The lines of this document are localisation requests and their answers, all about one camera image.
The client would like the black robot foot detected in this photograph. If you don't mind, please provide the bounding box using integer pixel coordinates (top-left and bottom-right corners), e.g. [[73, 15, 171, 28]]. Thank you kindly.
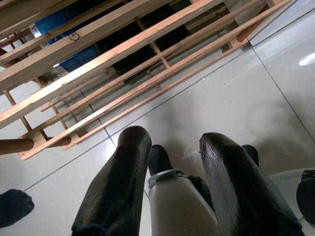
[[242, 145, 259, 169]]

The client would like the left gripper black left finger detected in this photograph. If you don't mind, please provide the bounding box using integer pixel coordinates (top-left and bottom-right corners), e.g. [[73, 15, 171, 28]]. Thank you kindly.
[[71, 125, 152, 236]]

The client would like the robot leg with white shin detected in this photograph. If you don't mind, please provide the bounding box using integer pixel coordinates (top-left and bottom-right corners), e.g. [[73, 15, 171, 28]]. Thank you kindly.
[[147, 145, 220, 236]]

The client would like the light wooden slatted rack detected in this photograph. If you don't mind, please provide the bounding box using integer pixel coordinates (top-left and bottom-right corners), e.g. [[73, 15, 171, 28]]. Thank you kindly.
[[0, 0, 293, 161]]

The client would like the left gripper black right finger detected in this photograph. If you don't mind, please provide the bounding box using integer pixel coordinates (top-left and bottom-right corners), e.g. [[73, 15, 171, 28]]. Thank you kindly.
[[198, 132, 306, 236]]

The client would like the blue box with white label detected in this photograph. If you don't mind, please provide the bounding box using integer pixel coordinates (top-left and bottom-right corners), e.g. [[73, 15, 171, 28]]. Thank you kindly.
[[31, 3, 83, 39]]

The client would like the black rounded object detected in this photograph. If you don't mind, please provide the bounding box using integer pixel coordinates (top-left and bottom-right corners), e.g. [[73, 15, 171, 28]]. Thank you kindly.
[[296, 169, 315, 225]]

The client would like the black storage box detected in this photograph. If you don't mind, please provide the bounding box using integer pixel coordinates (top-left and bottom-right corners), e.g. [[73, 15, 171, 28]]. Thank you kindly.
[[94, 4, 191, 87]]

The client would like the plain blue box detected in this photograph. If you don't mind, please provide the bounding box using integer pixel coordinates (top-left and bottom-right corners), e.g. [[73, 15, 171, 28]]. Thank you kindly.
[[58, 43, 99, 72]]

